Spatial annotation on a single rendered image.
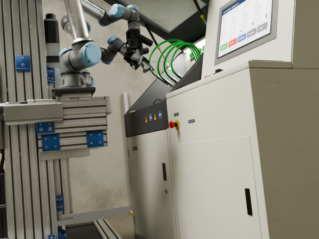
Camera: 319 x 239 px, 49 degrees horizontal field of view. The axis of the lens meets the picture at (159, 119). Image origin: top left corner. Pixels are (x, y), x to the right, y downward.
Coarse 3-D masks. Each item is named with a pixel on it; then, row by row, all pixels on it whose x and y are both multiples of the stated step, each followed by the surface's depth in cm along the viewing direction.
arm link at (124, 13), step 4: (116, 4) 203; (112, 8) 204; (116, 8) 202; (120, 8) 202; (124, 8) 205; (128, 8) 208; (108, 12) 210; (112, 12) 204; (116, 12) 202; (120, 12) 203; (124, 12) 205; (128, 12) 207; (112, 16) 208; (116, 16) 204; (120, 16) 205; (124, 16) 206; (128, 16) 208; (112, 20) 211; (116, 20) 210
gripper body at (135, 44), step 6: (132, 30) 211; (138, 30) 212; (126, 36) 213; (132, 36) 212; (126, 42) 214; (132, 42) 210; (138, 42) 211; (126, 48) 214; (132, 48) 213; (138, 48) 213
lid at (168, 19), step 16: (112, 0) 256; (128, 0) 251; (144, 0) 244; (160, 0) 237; (176, 0) 230; (192, 0) 224; (208, 0) 215; (144, 16) 262; (160, 16) 254; (176, 16) 246; (192, 16) 238; (160, 32) 271; (176, 32) 262; (192, 32) 254
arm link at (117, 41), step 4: (112, 36) 228; (116, 36) 230; (108, 40) 229; (112, 40) 228; (116, 40) 228; (120, 40) 229; (112, 44) 228; (116, 44) 228; (120, 44) 227; (124, 44) 228; (112, 48) 229; (116, 48) 229; (120, 48) 228
